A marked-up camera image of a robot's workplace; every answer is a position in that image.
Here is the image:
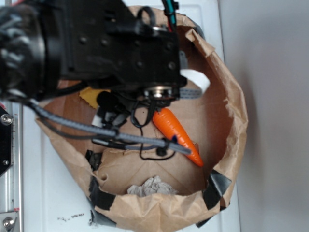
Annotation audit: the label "crumpled grey paper ball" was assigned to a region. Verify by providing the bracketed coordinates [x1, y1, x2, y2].
[127, 176, 178, 197]

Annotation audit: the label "yellow cloth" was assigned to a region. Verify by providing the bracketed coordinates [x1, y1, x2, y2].
[79, 87, 110, 109]

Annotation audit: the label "aluminium frame rail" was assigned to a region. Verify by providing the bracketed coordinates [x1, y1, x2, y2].
[0, 100, 24, 232]

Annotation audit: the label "orange plastic toy carrot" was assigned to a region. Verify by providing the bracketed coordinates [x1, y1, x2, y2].
[153, 108, 204, 167]

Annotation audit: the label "grey braided cable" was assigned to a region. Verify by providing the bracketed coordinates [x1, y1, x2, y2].
[28, 99, 192, 155]

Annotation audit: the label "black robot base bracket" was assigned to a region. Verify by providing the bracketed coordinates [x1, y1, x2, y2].
[0, 103, 14, 176]

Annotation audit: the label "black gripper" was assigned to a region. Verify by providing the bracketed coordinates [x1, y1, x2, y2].
[52, 0, 188, 107]

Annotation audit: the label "brown paper bag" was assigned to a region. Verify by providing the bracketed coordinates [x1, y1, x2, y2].
[39, 14, 248, 232]

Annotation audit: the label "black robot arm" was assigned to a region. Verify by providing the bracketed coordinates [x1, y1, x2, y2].
[0, 0, 187, 102]

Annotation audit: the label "red and teal wires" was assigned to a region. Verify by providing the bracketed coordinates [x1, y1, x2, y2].
[161, 0, 180, 32]

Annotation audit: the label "white curved plastic part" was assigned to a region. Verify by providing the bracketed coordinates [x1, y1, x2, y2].
[180, 69, 210, 94]

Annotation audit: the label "white plastic tray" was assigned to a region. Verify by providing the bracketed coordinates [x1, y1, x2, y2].
[22, 0, 241, 232]

